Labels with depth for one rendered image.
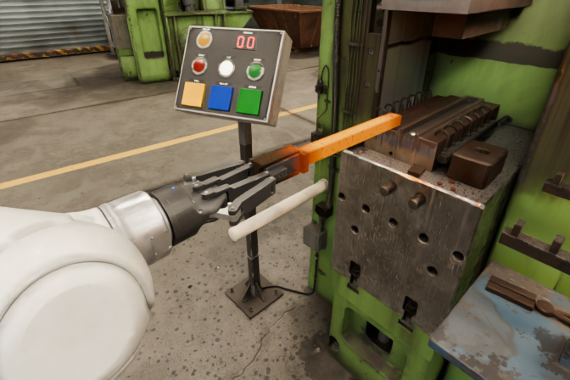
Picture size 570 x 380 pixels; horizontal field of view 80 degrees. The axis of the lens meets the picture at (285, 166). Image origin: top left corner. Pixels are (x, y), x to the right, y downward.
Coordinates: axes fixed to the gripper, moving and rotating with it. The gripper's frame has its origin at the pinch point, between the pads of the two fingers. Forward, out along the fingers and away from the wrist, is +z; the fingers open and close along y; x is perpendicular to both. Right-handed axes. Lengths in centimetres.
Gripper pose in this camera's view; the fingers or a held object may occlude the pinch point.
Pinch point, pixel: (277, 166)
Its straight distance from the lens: 55.5
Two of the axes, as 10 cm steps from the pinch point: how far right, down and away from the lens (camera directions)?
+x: -0.1, -8.7, -4.9
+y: 6.8, 3.5, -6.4
